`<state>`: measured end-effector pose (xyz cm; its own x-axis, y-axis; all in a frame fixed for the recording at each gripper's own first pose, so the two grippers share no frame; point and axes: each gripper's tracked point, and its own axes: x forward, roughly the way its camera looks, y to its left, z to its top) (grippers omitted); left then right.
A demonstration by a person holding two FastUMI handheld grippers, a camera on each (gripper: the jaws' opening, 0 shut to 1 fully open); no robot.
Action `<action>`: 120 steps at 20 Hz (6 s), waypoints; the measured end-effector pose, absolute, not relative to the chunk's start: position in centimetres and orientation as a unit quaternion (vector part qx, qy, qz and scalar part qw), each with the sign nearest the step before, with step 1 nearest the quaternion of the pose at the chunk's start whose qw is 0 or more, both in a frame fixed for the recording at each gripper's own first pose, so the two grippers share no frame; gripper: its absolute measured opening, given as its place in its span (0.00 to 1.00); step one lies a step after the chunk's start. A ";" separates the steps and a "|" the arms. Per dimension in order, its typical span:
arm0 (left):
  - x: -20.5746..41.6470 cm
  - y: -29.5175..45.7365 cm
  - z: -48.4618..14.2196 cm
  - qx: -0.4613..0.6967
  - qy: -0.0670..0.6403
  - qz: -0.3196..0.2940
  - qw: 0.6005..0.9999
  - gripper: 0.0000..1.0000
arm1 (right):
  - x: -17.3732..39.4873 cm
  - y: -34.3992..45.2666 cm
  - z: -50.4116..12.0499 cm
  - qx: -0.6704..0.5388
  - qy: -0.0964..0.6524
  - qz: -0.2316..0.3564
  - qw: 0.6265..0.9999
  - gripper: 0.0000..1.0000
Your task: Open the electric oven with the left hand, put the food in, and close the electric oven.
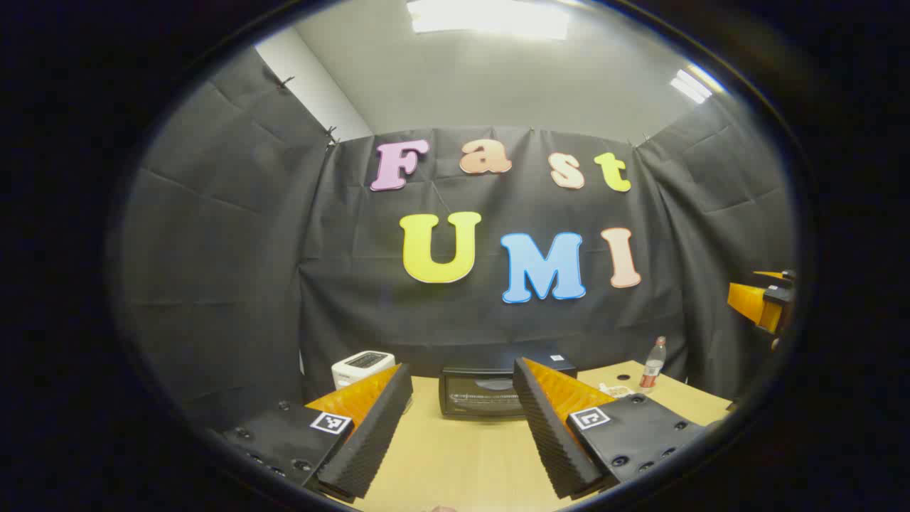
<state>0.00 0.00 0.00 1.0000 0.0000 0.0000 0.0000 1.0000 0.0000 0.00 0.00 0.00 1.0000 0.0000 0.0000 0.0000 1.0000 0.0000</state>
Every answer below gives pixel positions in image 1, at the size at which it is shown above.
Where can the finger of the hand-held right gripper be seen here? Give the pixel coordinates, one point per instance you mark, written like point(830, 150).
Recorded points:
point(750, 299)

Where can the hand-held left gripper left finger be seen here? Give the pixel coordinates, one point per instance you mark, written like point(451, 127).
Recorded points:
point(370, 441)

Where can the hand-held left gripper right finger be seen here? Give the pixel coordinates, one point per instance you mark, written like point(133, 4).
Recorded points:
point(547, 434)

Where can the black electric oven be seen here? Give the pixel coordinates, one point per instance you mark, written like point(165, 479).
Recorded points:
point(476, 398)

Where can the white toaster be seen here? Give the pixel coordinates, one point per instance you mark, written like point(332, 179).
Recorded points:
point(355, 370)

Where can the white divided plate of beans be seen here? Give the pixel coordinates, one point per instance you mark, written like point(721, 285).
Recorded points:
point(617, 390)

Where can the clear bottle with red label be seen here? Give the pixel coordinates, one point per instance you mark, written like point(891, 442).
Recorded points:
point(652, 373)

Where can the small ceiling light panel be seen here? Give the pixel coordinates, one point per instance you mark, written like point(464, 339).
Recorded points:
point(693, 85)

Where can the large ceiling light panel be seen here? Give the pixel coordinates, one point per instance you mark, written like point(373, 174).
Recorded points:
point(490, 18)

